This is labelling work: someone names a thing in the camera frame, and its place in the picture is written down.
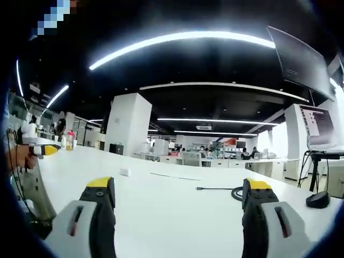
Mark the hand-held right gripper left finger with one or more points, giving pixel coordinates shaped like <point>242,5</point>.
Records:
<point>80,220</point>

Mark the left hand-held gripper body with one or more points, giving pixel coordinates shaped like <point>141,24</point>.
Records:
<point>30,135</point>

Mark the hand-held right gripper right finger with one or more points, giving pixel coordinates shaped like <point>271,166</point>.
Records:
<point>268,223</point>

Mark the white charger adapter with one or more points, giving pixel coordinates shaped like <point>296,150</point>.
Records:
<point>125,172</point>

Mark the white desk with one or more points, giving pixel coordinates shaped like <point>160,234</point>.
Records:
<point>174,215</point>

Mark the person's left hand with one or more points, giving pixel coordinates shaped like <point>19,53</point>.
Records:
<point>20,157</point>

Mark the red capped clear bottle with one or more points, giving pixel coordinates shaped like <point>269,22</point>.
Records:
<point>70,141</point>

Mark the short ceiling light strip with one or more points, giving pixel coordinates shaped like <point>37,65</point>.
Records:
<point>57,96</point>
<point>18,78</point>

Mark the black round stand base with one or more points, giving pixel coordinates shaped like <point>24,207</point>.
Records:
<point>318,201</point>

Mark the black box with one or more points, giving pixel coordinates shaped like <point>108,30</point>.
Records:
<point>116,148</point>

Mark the black tripod stand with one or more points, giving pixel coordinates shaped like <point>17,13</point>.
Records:
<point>314,168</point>

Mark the thin white rod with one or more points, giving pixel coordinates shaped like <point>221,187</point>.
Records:
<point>174,176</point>

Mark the straight ceiling light strip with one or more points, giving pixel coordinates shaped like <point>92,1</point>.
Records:
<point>215,133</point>
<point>215,120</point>

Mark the large dark monitor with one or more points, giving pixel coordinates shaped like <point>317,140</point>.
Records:
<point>301,61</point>

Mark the small dark monitor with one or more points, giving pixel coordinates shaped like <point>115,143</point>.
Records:
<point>336,68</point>

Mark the long curved ceiling light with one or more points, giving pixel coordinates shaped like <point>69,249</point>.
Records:
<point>174,37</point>

